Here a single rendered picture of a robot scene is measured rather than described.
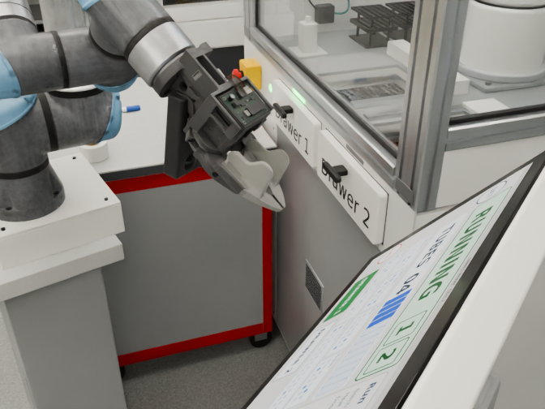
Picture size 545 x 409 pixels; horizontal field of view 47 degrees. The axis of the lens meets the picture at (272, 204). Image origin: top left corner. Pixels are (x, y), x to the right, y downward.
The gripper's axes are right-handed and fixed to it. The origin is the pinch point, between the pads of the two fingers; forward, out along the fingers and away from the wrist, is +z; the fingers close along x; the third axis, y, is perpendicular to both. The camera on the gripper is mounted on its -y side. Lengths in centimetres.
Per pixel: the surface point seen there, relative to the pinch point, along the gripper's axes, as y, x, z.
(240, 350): -119, 65, 28
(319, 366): 8.0, -17.2, 14.8
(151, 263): -93, 42, -11
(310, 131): -32, 56, -8
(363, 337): 13.4, -15.5, 14.8
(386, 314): 14.6, -12.5, 14.9
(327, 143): -26, 50, -3
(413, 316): 20.1, -16.1, 14.9
